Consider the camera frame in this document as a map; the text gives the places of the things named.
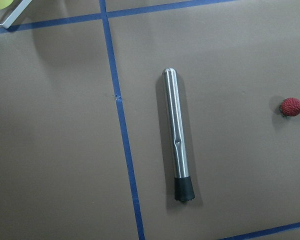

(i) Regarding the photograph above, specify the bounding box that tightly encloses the steel muddler black tip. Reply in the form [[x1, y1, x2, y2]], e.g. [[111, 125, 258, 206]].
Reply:
[[162, 67, 195, 203]]

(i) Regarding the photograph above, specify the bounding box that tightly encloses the red strawberry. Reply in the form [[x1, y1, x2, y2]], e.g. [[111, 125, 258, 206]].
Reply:
[[279, 97, 300, 117]]

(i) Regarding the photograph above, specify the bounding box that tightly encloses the white wire cup rack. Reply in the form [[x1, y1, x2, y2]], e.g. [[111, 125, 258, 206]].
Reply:
[[0, 0, 32, 29]]

